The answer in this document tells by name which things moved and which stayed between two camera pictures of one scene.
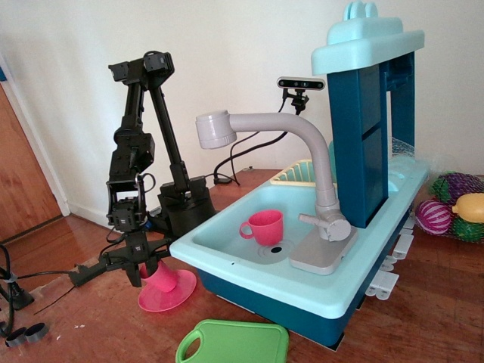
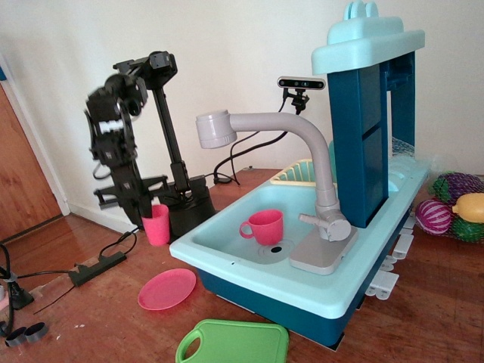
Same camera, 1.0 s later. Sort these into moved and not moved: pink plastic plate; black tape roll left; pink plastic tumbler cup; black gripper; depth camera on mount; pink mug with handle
Moved: black gripper; pink plastic tumbler cup
Not moved: depth camera on mount; black tape roll left; pink mug with handle; pink plastic plate
